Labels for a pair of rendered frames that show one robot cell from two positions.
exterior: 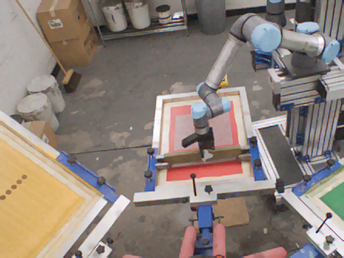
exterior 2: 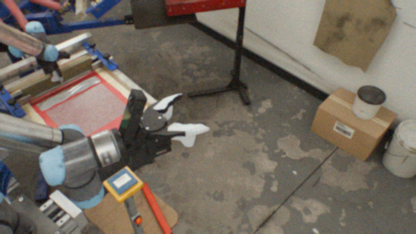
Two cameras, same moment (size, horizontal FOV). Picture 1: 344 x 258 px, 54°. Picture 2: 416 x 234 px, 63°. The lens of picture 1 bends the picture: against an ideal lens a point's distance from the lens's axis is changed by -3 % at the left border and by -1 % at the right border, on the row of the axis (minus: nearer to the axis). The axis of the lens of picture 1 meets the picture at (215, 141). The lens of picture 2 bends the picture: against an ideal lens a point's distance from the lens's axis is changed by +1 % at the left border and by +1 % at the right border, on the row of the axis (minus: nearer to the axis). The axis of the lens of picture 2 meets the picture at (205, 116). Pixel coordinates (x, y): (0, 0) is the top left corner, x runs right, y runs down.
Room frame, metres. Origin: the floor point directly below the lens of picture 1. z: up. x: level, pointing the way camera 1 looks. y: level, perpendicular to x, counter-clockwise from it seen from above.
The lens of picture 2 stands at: (2.81, -0.40, 2.24)
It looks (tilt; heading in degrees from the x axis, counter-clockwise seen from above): 47 degrees down; 134
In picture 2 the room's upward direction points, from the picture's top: straight up
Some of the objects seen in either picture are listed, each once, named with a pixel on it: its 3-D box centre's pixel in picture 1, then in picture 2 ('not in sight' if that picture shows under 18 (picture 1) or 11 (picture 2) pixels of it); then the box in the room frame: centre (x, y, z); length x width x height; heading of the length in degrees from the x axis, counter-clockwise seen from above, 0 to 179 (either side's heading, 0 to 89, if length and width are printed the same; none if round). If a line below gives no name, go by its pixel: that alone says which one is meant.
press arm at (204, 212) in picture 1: (205, 213); not in sight; (0.86, 0.09, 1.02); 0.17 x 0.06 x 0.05; 178
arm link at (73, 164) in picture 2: not in sight; (71, 161); (2.31, -0.30, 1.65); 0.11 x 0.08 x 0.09; 71
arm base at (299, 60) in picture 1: (305, 54); not in sight; (1.61, -0.56, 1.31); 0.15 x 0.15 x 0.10
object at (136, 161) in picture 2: not in sight; (120, 160); (1.72, 0.06, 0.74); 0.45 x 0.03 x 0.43; 88
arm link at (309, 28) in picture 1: (307, 36); not in sight; (1.60, -0.56, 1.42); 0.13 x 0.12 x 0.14; 22
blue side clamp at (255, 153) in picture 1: (255, 160); (11, 104); (1.17, -0.20, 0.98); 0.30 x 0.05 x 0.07; 178
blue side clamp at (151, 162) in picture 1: (153, 170); (101, 60); (1.20, 0.36, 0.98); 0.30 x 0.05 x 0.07; 178
